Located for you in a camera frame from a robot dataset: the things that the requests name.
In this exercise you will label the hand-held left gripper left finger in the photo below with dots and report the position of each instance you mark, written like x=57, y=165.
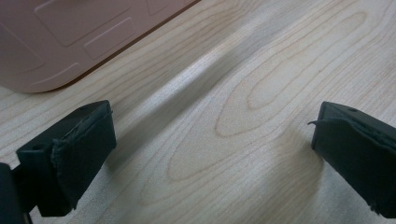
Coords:
x=71, y=158

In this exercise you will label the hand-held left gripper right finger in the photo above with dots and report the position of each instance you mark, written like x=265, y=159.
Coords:
x=358, y=155

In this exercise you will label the pink plastic tray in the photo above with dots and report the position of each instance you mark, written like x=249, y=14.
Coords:
x=62, y=40

